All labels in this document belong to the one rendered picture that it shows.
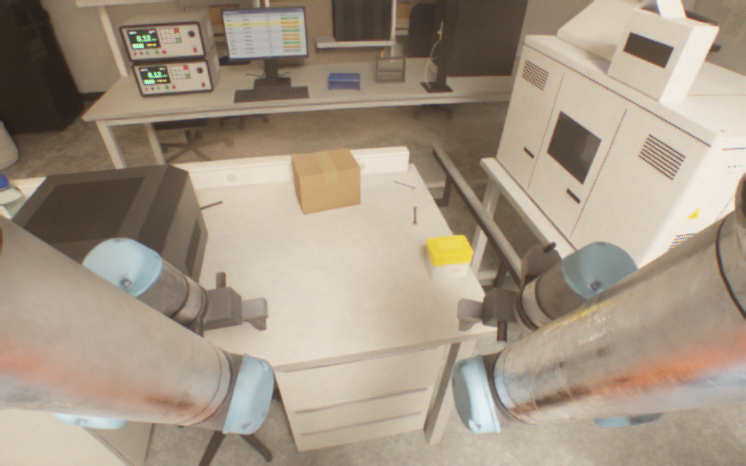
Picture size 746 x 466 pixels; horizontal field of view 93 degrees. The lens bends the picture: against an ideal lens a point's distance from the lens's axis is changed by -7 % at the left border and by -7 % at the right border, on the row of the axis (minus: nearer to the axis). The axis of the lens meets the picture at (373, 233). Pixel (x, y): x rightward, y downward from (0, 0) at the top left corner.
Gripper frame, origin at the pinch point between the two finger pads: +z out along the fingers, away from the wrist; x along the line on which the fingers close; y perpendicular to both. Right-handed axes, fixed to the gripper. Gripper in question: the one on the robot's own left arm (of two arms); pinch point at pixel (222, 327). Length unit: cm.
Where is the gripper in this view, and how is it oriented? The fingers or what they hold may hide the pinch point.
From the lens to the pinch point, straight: 73.8
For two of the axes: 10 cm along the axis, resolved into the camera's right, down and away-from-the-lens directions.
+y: -1.8, -8.8, 4.3
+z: 0.4, 4.3, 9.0
